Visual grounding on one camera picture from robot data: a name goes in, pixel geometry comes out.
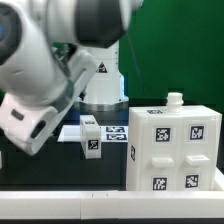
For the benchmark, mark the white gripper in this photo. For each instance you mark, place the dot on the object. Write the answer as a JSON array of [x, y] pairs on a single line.
[[82, 68]]

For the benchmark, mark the white cabinet top block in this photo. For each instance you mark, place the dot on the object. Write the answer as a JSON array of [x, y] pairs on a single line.
[[90, 137]]

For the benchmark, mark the long white door panel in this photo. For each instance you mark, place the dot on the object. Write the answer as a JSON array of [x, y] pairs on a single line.
[[160, 155]]

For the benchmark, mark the white cabinet body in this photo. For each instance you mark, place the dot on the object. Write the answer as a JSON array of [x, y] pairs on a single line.
[[138, 118]]

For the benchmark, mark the short white door panel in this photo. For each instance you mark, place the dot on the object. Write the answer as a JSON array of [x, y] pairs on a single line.
[[198, 153]]

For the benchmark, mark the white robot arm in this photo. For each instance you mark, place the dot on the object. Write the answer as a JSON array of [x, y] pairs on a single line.
[[44, 64]]

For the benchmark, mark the white marker base sheet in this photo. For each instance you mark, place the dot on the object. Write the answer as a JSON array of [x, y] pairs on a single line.
[[71, 133]]

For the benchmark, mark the white threaded knob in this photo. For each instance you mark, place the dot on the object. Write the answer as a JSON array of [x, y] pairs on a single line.
[[174, 102]]

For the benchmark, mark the white front fence bar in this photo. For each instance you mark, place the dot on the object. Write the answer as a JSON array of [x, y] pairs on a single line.
[[110, 205]]

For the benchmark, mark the white fence bar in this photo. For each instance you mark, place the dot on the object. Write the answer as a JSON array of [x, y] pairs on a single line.
[[219, 181], [110, 205]]

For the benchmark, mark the white right fence bar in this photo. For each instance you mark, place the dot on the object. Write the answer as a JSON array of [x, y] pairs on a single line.
[[219, 181]]

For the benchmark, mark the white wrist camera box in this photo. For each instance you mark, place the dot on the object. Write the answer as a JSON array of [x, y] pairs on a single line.
[[27, 128]]

